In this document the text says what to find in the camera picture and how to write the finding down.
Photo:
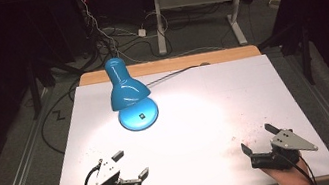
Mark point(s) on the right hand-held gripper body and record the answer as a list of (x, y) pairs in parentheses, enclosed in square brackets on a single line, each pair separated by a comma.
[(287, 143)]

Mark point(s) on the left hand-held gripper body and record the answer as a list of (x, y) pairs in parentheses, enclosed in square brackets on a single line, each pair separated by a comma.
[(108, 173)]

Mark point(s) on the blue desk lamp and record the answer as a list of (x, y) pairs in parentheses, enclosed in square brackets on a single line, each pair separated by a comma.
[(127, 92)]

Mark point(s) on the person's right hand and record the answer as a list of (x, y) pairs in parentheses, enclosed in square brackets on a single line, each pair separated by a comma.
[(292, 181)]

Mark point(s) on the white board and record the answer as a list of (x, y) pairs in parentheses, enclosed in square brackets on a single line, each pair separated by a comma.
[(193, 135)]

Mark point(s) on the black metal stand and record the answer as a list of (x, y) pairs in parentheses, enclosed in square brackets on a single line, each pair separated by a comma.
[(306, 55), (34, 94)]

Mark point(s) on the wooden table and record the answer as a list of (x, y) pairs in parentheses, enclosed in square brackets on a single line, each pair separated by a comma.
[(164, 65)]

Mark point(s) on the white power adapter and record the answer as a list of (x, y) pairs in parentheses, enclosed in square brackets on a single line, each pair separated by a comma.
[(141, 32)]

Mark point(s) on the white metal desk frame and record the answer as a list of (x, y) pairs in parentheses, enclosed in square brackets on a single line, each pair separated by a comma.
[(159, 22)]

